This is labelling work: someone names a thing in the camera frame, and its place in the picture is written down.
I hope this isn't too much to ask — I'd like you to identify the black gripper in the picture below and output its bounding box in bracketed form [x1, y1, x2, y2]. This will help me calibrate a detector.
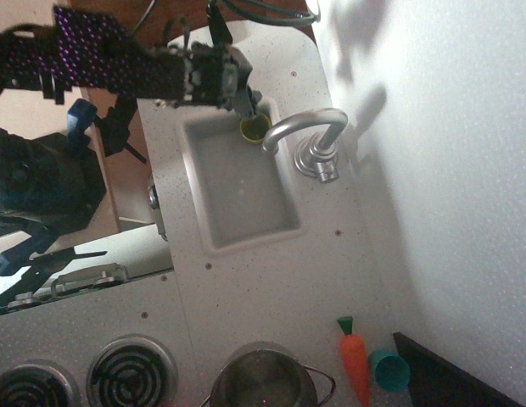
[182, 42, 262, 120]

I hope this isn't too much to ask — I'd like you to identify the silver curved faucet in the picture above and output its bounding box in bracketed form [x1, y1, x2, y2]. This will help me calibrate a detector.
[261, 108, 349, 183]

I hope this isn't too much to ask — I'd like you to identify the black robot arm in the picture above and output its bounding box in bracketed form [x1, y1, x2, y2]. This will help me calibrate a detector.
[0, 5, 262, 119]

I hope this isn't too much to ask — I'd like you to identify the yellow-green plastic cup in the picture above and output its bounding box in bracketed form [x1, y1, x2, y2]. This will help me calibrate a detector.
[239, 113, 272, 144]

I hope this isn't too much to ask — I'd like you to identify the grey toy sink basin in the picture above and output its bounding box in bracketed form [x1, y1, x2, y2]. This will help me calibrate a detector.
[176, 108, 304, 254]

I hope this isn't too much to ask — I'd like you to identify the blue black spring clamp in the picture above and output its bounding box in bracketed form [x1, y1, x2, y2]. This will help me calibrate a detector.
[66, 96, 148, 164]

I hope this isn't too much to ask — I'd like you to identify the blue black lower clamp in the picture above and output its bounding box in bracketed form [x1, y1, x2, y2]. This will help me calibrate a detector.
[0, 234, 107, 307]

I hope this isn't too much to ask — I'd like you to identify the orange toy carrot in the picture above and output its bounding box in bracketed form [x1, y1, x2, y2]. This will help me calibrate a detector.
[337, 316, 370, 406]

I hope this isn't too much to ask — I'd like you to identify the stainless steel pot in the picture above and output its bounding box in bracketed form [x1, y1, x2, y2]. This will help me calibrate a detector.
[201, 348, 337, 407]

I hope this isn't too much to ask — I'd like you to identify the right black stove burner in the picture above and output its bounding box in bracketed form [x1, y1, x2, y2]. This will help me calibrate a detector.
[86, 335, 179, 406]

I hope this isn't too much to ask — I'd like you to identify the black stove burner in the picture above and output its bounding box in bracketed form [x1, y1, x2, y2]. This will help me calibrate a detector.
[86, 335, 179, 406]
[0, 360, 81, 407]

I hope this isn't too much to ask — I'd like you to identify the teal plastic cup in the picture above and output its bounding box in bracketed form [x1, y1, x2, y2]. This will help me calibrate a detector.
[368, 349, 411, 393]

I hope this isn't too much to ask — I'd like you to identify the left black stove burner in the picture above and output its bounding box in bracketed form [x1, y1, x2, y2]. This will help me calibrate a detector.
[0, 360, 81, 407]

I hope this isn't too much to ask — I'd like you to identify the dark cable bundle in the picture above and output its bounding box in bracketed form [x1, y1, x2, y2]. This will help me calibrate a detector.
[207, 0, 322, 27]

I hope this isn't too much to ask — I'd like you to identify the silver cabinet door handle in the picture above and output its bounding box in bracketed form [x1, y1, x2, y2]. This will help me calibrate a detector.
[50, 263, 130, 298]

